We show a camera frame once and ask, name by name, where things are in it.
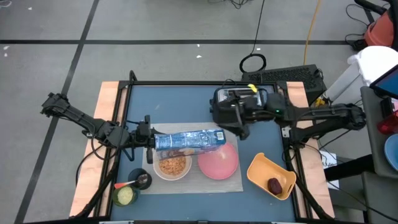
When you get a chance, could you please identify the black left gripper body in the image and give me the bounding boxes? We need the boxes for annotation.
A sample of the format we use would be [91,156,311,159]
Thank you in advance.
[130,124,155,150]

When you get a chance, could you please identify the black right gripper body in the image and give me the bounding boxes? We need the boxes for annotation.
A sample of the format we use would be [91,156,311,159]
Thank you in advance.
[231,93,282,125]

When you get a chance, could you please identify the metal spoon with orange handle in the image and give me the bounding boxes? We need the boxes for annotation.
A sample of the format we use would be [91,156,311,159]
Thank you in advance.
[114,174,149,190]

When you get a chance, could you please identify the pink plastic plate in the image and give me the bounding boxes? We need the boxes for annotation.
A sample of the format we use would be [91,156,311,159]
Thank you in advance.
[197,141,239,180]

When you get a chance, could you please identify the blue frosted flakes cereal box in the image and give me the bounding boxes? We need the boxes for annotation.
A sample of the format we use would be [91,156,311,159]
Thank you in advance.
[154,129,227,160]

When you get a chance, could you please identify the dark red apple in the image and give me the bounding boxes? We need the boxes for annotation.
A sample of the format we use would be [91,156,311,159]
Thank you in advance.
[267,177,284,196]

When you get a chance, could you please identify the black and chrome toaster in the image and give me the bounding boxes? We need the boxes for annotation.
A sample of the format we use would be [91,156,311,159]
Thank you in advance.
[209,86,269,125]

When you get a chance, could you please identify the black cup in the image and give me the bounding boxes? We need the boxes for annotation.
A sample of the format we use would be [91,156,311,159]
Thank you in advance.
[127,167,153,190]

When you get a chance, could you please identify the orange cereal flakes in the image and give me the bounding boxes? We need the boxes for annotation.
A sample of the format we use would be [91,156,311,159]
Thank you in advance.
[159,156,187,177]

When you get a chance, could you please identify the white ceramic bowl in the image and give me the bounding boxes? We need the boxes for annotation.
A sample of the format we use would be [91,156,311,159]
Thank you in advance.
[152,149,193,181]

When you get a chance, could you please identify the black computer case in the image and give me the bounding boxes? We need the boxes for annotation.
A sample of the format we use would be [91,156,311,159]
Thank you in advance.
[241,64,328,105]

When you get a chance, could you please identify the yellow plastic basket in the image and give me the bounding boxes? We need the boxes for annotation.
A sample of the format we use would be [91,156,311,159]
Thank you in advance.
[246,152,297,201]

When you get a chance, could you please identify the green cup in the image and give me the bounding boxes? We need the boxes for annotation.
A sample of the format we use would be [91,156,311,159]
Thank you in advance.
[111,185,139,207]

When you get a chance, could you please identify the grey woven placemat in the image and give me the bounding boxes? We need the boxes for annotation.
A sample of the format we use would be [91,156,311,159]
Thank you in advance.
[141,122,244,195]

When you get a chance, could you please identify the white paper sheet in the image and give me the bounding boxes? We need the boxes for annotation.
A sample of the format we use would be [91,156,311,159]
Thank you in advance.
[320,151,340,189]

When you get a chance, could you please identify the white cloth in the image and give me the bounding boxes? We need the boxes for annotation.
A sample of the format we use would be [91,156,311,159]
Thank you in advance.
[347,45,398,87]

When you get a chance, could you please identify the red translucent container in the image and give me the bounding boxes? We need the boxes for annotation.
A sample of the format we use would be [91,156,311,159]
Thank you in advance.
[375,110,398,135]

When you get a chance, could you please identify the grey side cabinet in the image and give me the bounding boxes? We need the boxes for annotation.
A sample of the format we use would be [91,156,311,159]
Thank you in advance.
[360,86,398,224]

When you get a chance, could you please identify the black tablet screen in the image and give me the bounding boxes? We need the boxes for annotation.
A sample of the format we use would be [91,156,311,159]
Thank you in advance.
[369,63,398,100]

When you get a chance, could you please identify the blue plate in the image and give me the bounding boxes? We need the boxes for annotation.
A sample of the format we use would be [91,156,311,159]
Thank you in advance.
[383,133,398,172]

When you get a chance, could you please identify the orange bucket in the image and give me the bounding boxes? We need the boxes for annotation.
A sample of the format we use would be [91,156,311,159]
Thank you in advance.
[363,11,396,47]

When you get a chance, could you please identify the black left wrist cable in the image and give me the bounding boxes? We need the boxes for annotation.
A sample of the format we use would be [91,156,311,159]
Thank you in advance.
[122,145,137,162]

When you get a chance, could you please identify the black cable by left arm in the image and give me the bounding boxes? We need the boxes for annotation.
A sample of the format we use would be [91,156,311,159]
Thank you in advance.
[75,136,108,187]

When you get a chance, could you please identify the black floor cable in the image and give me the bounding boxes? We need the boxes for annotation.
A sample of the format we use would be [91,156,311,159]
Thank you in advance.
[238,0,267,74]

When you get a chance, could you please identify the yellow floor cable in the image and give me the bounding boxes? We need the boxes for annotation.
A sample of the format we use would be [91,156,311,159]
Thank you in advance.
[303,0,322,66]

